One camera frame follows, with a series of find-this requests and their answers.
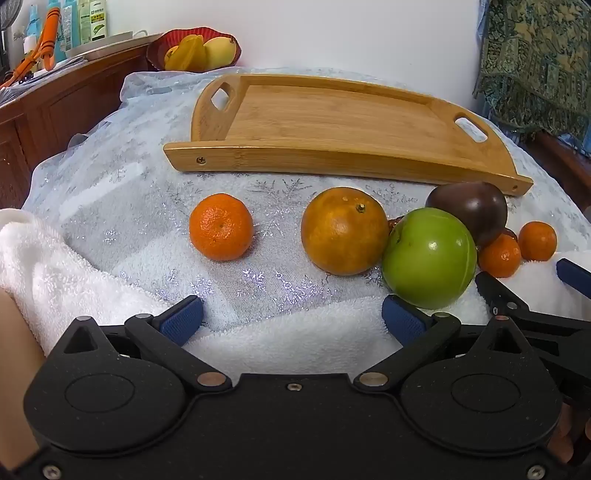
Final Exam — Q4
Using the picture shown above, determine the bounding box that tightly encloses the white towel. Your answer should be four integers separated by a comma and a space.
0, 208, 591, 376

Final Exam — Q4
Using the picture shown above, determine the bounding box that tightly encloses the large brownish orange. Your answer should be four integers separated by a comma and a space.
301, 187, 390, 277

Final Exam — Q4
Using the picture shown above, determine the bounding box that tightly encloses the yellow starfruit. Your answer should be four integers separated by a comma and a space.
177, 35, 208, 73

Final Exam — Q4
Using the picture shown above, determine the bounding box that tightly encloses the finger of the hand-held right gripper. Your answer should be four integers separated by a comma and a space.
555, 257, 591, 289
475, 271, 591, 370

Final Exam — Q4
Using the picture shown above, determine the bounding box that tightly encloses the round green fruit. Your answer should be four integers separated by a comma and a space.
381, 208, 477, 310

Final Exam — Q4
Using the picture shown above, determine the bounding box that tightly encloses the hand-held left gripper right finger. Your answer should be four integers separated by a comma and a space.
353, 294, 551, 394

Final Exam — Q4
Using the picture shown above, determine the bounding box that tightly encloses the snowflake tablecloth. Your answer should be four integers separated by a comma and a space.
21, 67, 591, 324

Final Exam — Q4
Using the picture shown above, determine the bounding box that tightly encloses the green label bottle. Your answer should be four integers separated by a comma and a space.
90, 0, 108, 43

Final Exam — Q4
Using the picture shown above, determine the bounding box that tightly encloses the wooden serving tray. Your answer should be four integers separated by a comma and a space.
164, 74, 534, 197

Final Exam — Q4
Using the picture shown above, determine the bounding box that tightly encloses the small mandarin orange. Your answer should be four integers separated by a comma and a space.
518, 222, 558, 262
478, 233, 522, 278

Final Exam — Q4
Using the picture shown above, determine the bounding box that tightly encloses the white rectangular tray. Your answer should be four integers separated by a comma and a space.
65, 30, 163, 60

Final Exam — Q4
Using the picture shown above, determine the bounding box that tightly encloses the orange hand tool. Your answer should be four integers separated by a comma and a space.
0, 0, 64, 89

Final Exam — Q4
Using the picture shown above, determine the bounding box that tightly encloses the brown wooden cabinet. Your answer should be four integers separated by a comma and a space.
0, 44, 154, 211

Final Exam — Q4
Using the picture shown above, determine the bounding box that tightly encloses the dark purple tomato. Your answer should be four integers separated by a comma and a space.
425, 181, 509, 247

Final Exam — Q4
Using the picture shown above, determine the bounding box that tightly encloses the yellow mango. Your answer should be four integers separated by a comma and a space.
203, 37, 239, 70

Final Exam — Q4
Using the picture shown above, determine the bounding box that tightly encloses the red fruit bowl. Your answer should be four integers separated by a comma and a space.
147, 28, 243, 73

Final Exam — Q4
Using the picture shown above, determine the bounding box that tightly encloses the green patterned cloth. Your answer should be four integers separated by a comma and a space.
473, 0, 591, 154

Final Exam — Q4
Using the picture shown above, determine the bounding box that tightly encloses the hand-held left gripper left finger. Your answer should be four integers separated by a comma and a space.
55, 294, 232, 394

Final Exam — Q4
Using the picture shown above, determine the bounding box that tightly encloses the stack of papers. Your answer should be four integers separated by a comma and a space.
0, 55, 86, 104

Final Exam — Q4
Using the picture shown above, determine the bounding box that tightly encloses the dark wooden chair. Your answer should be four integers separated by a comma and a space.
526, 131, 591, 214

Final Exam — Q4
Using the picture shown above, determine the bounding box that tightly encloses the large mandarin orange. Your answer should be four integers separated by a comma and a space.
189, 193, 254, 262

